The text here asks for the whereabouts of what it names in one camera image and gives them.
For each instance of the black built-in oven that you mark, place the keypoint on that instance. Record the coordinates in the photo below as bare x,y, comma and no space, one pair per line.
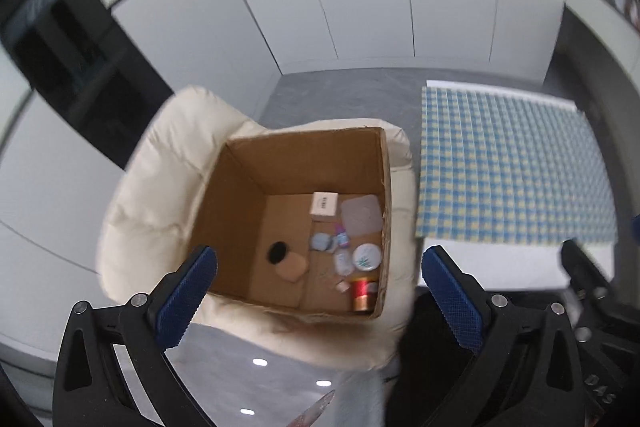
65,47

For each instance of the brown cardboard box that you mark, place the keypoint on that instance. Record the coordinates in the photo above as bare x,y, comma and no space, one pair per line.
235,217

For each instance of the white round powder compact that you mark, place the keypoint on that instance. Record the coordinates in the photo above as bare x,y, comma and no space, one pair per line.
366,257

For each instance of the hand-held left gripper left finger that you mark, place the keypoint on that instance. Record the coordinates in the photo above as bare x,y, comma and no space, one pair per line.
185,299

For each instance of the frosted plastic lid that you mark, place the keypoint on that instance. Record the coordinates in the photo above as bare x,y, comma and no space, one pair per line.
342,262

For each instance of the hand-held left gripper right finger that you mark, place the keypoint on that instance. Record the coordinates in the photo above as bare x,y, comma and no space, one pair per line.
450,302

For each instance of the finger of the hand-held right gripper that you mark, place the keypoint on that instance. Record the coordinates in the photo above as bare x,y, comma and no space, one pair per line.
636,227
582,269

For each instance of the clear oval plastic case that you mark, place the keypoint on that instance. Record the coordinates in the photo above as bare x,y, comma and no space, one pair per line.
361,217

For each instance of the black round compact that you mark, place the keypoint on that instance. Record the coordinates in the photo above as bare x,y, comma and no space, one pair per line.
277,253

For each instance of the cream padded chair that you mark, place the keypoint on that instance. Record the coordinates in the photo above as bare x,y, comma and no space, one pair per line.
150,207

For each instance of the red tin can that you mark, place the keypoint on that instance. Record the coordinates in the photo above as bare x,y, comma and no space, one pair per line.
363,293

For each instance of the beige powder puff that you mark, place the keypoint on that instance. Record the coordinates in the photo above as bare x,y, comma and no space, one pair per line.
292,269

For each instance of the small clear jar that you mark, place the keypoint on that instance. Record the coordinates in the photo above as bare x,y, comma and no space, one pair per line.
322,241

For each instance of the small white cardboard box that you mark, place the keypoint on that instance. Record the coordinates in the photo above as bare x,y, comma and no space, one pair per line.
324,206

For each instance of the small purple-capped bottle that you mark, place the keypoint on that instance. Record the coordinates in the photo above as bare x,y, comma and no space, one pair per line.
341,234

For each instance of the blue yellow checkered tablecloth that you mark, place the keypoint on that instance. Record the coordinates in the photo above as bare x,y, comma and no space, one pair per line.
500,167

